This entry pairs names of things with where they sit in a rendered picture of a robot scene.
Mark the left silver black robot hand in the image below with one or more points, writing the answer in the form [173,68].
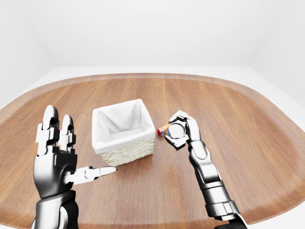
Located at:
[50,171]

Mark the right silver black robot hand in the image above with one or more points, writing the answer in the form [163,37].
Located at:
[191,130]

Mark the alphabet soup tin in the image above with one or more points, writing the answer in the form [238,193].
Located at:
[172,130]

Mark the left silver black robot arm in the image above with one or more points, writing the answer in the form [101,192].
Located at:
[56,211]

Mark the right silver black robot arm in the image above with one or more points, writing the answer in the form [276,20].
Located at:
[212,181]

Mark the white lined woven basket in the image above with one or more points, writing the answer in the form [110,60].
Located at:
[122,132]

